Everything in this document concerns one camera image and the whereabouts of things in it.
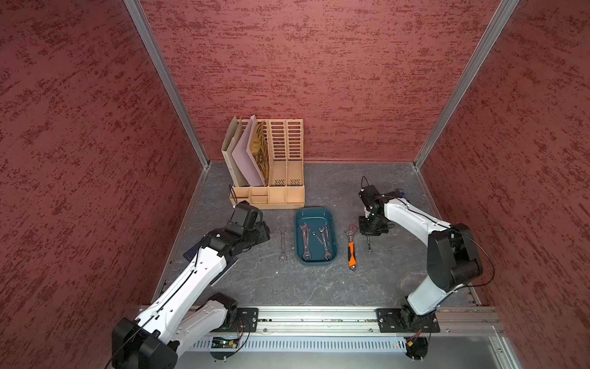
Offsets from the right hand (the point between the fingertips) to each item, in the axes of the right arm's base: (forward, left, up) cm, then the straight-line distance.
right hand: (367, 236), depth 89 cm
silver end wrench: (-5, +34, -4) cm, 35 cm away
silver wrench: (+3, +24, -4) cm, 25 cm away
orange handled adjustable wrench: (-3, +6, -3) cm, 8 cm away
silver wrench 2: (-6, +16, -3) cm, 17 cm away
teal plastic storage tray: (+1, +21, -4) cm, 21 cm away
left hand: (-4, +40, +10) cm, 41 cm away
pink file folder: (+24, +48, +21) cm, 58 cm away
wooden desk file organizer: (+50, +37, +5) cm, 62 cm away
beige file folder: (+25, +53, +26) cm, 65 cm away
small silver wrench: (-3, 0, -1) cm, 3 cm away
